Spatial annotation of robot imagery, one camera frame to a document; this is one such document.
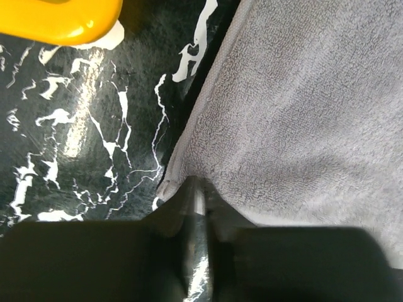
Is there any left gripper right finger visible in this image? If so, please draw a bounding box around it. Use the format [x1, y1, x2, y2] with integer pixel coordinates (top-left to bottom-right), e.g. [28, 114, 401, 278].
[202, 181, 402, 301]

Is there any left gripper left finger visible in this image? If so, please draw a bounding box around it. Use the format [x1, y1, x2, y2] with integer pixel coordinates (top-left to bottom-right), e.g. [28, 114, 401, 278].
[1, 177, 197, 301]

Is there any grey cloth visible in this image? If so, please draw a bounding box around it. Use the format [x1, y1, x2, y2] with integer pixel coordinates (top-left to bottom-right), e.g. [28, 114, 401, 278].
[157, 1, 402, 269]

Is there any black marble pattern mat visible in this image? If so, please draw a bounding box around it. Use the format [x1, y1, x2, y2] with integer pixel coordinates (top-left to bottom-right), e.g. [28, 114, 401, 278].
[1, 1, 238, 233]

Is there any yellow plastic bin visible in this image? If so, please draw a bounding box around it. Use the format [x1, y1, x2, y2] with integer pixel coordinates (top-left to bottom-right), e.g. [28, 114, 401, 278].
[1, 0, 123, 46]

